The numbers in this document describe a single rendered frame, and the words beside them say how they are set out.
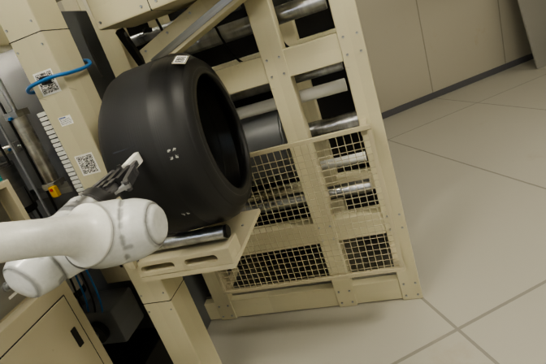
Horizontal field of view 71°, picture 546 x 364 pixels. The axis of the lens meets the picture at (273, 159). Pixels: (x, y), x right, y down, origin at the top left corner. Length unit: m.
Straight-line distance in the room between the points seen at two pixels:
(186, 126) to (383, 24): 4.24
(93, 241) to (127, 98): 0.58
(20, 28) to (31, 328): 0.92
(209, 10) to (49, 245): 1.13
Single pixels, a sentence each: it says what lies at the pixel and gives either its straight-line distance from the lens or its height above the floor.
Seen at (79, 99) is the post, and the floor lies 1.43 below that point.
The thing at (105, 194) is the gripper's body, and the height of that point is 1.23.
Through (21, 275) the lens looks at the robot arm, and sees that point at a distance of 0.78.
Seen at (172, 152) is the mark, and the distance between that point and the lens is 1.05.
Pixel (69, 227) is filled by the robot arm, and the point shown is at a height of 1.27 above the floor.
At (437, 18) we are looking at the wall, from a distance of 5.55.
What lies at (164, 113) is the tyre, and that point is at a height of 1.33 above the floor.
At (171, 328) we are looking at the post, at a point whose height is 0.49.
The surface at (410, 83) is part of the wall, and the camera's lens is 5.33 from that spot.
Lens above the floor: 1.44
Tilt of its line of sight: 18 degrees down
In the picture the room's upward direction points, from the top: 18 degrees counter-clockwise
